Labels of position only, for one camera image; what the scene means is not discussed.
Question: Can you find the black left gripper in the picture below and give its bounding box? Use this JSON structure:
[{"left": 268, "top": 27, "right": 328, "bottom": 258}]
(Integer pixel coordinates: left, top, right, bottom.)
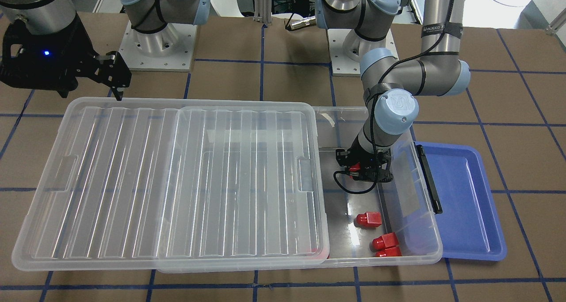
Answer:
[{"left": 336, "top": 148, "right": 394, "bottom": 183}]

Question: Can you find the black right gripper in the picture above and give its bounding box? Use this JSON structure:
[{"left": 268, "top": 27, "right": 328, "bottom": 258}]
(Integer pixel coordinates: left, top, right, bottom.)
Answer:
[{"left": 1, "top": 17, "right": 132, "bottom": 101}]

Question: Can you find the red block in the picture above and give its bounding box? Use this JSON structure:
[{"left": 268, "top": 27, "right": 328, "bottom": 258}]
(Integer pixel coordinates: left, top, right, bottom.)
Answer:
[
  {"left": 355, "top": 211, "right": 383, "bottom": 228},
  {"left": 371, "top": 232, "right": 399, "bottom": 251},
  {"left": 375, "top": 246, "right": 402, "bottom": 257},
  {"left": 348, "top": 162, "right": 360, "bottom": 176}
]

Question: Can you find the clear plastic box lid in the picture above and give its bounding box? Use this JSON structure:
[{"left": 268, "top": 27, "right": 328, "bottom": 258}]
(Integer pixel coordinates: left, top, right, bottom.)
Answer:
[{"left": 11, "top": 98, "right": 330, "bottom": 272}]

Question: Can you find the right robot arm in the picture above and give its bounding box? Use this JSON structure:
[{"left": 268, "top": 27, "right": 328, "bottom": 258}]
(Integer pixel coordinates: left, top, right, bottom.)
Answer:
[{"left": 1, "top": 0, "right": 211, "bottom": 101}]

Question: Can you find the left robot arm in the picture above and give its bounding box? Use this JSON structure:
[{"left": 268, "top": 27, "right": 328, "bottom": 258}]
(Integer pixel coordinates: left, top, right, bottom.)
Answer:
[{"left": 315, "top": 0, "right": 471, "bottom": 183}]

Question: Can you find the clear plastic storage box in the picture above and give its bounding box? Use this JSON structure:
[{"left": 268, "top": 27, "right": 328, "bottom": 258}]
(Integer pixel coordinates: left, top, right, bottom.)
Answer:
[{"left": 155, "top": 105, "right": 444, "bottom": 274}]

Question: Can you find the blue plastic tray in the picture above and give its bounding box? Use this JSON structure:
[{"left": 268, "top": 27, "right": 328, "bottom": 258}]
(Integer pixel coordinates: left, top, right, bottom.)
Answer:
[{"left": 416, "top": 141, "right": 507, "bottom": 261}]

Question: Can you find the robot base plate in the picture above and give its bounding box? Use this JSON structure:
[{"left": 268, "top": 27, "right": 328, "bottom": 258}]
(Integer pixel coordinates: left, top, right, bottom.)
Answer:
[
  {"left": 327, "top": 29, "right": 398, "bottom": 77},
  {"left": 119, "top": 23, "right": 198, "bottom": 73}
]

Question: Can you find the black box latch handle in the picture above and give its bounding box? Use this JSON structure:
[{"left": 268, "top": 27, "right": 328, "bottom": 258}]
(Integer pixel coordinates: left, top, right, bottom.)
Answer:
[{"left": 416, "top": 144, "right": 443, "bottom": 214}]

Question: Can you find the aluminium frame post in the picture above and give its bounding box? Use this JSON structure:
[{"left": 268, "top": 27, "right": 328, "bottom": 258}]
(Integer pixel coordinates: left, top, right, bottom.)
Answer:
[{"left": 252, "top": 0, "right": 273, "bottom": 26}]

